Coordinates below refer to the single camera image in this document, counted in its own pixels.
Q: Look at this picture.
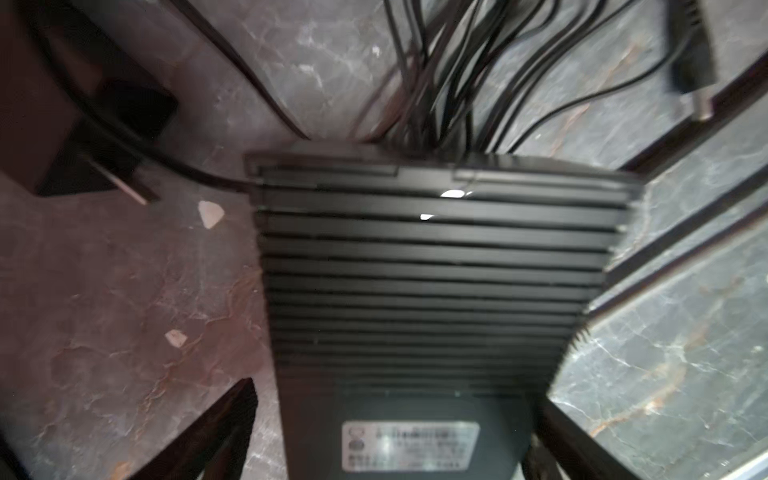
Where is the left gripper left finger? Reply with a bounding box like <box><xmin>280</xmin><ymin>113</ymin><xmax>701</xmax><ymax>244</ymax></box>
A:
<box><xmin>132</xmin><ymin>378</ymin><xmax>258</xmax><ymax>479</ymax></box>

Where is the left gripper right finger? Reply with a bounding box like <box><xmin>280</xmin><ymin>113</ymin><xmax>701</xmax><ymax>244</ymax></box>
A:
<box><xmin>521</xmin><ymin>397</ymin><xmax>639</xmax><ymax>480</ymax></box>

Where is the black network switch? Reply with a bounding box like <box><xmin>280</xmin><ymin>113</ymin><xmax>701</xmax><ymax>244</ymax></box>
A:
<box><xmin>244</xmin><ymin>142</ymin><xmax>643</xmax><ymax>479</ymax></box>

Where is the black power adapter with cable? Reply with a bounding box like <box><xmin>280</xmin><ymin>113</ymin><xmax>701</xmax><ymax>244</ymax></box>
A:
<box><xmin>362</xmin><ymin>1</ymin><xmax>718</xmax><ymax>153</ymax></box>

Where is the black power adapter left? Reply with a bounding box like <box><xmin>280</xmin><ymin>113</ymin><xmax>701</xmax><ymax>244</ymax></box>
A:
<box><xmin>1</xmin><ymin>1</ymin><xmax>178</xmax><ymax>205</ymax></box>

